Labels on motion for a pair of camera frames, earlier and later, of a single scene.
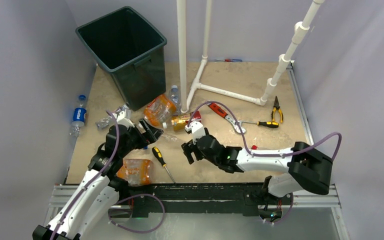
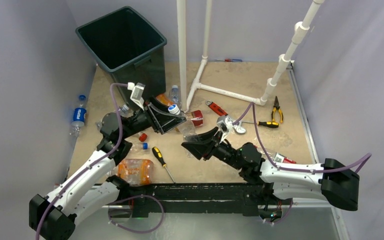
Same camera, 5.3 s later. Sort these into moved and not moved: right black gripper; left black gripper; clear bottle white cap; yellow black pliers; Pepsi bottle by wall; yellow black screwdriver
Moved: left black gripper; clear bottle white cap
Not moved: Pepsi bottle by wall; right black gripper; yellow black screwdriver; yellow black pliers
